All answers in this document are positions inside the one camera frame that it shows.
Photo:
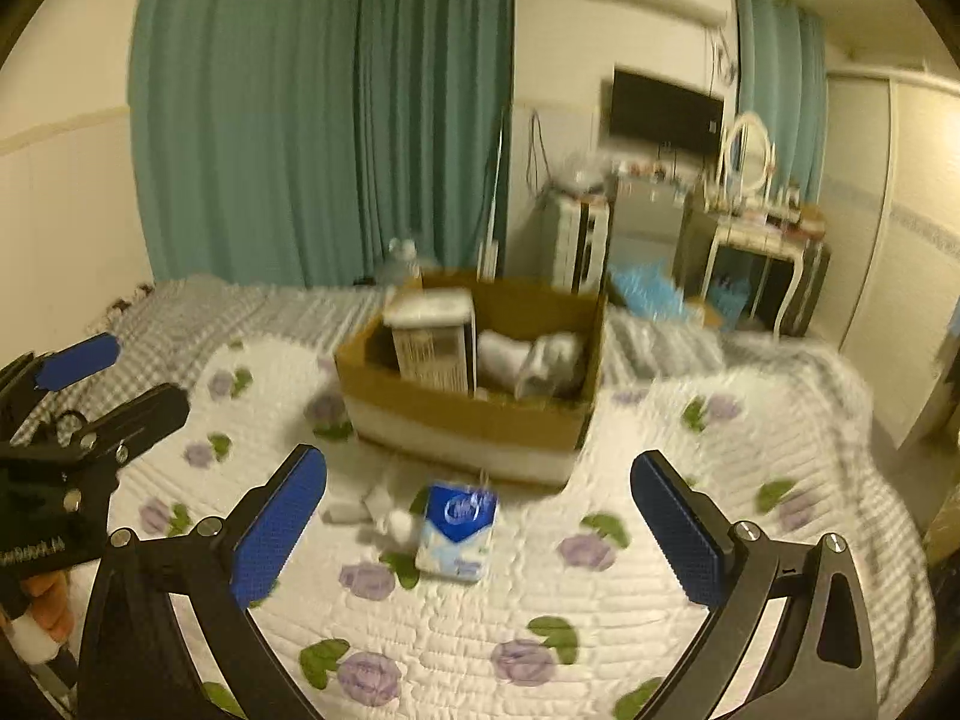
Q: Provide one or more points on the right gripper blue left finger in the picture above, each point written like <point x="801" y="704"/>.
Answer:
<point x="134" y="661"/>

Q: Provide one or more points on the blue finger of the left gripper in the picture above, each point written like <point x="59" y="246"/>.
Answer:
<point x="132" y="428"/>
<point x="77" y="362"/>

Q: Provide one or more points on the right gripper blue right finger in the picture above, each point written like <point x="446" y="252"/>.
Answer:
<point x="820" y="662"/>

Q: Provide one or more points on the large tissue paper pack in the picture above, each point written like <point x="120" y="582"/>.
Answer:
<point x="434" y="335"/>

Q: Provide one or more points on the small blue tissue pack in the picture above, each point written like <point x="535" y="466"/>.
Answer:
<point x="456" y="533"/>

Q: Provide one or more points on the white socks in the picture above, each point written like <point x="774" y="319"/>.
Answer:
<point x="550" y="366"/>

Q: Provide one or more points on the operator hand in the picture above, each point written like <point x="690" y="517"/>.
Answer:
<point x="37" y="635"/>

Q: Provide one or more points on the grey checked bed sheet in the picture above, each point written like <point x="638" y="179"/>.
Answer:
<point x="170" y="333"/>

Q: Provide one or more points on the white floral quilt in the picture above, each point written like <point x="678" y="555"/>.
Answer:
<point x="579" y="613"/>

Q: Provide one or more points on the clear water jug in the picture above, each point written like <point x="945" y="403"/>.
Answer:
<point x="400" y="265"/>

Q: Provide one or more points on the large teal curtain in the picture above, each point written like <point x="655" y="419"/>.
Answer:
<point x="289" y="141"/>

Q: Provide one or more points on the brown cardboard box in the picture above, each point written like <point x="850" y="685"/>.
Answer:
<point x="534" y="441"/>

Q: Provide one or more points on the dark suitcase by table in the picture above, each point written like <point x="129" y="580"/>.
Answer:
<point x="802" y="307"/>

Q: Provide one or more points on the blue plastic bag box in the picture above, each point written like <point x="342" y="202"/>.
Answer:
<point x="648" y="294"/>

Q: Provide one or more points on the white dressing table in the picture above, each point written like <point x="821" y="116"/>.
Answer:
<point x="721" y="257"/>

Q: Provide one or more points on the white suitcase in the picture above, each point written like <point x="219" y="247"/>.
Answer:
<point x="574" y="242"/>

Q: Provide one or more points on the small grey refrigerator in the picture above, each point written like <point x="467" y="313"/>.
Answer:
<point x="647" y="219"/>

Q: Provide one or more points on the white louvred wardrobe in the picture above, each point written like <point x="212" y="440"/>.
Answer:
<point x="889" y="194"/>

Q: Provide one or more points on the white oval vanity mirror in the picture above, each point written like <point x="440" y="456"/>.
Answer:
<point x="747" y="160"/>

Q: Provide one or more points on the teal curtain by wardrobe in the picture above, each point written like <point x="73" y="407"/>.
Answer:
<point x="783" y="79"/>

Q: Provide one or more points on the black wall television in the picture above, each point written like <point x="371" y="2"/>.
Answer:
<point x="652" y="110"/>

